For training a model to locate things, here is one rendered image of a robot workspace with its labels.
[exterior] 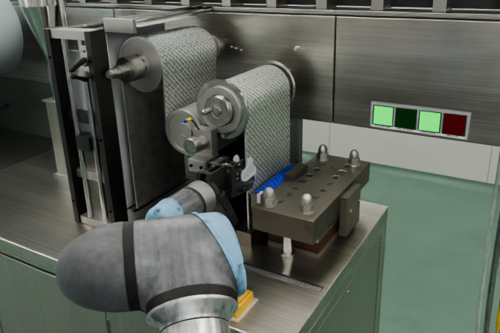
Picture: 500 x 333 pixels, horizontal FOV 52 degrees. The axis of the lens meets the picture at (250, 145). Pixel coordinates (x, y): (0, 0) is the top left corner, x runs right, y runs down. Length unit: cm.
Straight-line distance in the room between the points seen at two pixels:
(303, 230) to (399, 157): 286
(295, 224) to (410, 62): 51
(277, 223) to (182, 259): 60
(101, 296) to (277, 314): 52
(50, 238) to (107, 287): 84
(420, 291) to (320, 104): 153
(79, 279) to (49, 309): 91
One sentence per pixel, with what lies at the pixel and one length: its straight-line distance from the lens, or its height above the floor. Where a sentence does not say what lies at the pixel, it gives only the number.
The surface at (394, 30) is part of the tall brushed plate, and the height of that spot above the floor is 141.
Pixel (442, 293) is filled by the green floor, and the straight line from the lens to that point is 281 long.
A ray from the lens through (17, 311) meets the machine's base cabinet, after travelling 174.
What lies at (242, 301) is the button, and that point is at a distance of 111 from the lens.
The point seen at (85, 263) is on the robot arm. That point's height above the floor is 125.
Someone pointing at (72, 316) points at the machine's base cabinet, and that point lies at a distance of 152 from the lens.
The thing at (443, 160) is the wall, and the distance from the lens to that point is 395.
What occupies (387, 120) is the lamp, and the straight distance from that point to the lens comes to 141.
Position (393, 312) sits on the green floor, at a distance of 262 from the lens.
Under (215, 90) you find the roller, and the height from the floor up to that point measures 130.
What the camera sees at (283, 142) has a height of 111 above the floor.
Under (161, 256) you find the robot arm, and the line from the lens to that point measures 65.
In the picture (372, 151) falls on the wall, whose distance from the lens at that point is 406.
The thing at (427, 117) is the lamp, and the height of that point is 119.
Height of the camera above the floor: 159
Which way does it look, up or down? 20 degrees down
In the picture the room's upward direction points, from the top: 2 degrees counter-clockwise
